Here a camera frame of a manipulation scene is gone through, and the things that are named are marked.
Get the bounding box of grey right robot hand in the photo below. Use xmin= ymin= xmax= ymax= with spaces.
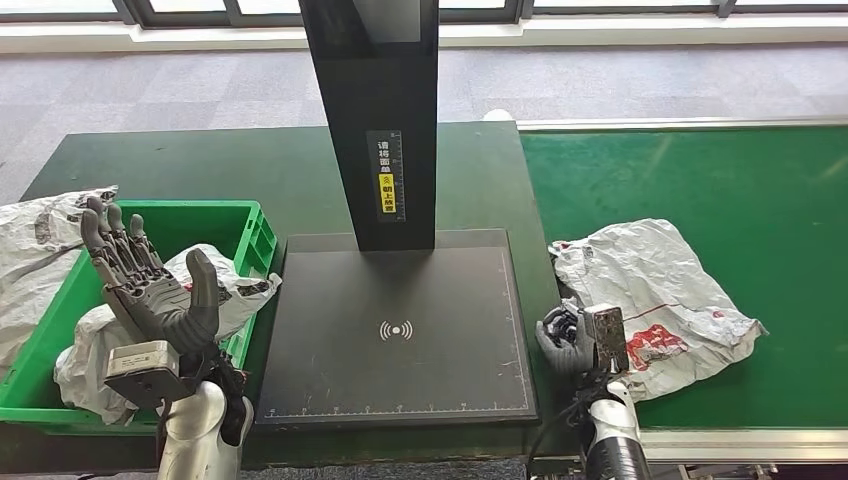
xmin=535 ymin=305 xmax=598 ymax=377

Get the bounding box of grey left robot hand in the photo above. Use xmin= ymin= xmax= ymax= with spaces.
xmin=79 ymin=196 xmax=221 ymax=356

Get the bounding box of white parcel red black print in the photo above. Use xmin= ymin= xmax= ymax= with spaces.
xmin=54 ymin=243 xmax=283 ymax=425

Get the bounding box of white parcel red logo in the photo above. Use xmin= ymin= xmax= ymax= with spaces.
xmin=548 ymin=218 xmax=768 ymax=403

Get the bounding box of white parcel black pattern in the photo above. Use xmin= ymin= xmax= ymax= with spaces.
xmin=0 ymin=186 xmax=119 ymax=379

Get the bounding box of black inbound scanner machine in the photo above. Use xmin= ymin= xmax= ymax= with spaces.
xmin=254 ymin=0 xmax=539 ymax=425

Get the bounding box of green conveyor belt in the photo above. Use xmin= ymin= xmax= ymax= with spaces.
xmin=518 ymin=125 xmax=848 ymax=431

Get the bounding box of green plastic crate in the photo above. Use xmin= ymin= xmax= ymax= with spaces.
xmin=0 ymin=200 xmax=280 ymax=437

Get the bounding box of yellow black label sticker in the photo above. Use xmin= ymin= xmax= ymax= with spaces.
xmin=366 ymin=129 xmax=407 ymax=223

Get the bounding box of white window sill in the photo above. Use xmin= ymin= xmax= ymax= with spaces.
xmin=0 ymin=14 xmax=848 ymax=54

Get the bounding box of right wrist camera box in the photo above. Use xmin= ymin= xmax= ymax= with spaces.
xmin=582 ymin=303 xmax=631 ymax=374

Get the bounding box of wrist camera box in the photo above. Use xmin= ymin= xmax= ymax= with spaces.
xmin=103 ymin=341 xmax=200 ymax=410
xmin=582 ymin=303 xmax=631 ymax=374

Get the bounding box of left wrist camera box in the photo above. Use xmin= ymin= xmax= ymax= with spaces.
xmin=103 ymin=341 xmax=200 ymax=410

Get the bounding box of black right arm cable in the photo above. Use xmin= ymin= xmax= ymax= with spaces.
xmin=526 ymin=380 xmax=598 ymax=480

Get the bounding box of aluminium conveyor side rail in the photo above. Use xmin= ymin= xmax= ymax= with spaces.
xmin=526 ymin=427 xmax=848 ymax=480
xmin=515 ymin=116 xmax=848 ymax=132

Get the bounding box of dark window frame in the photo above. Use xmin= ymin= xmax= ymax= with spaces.
xmin=0 ymin=0 xmax=848 ymax=28

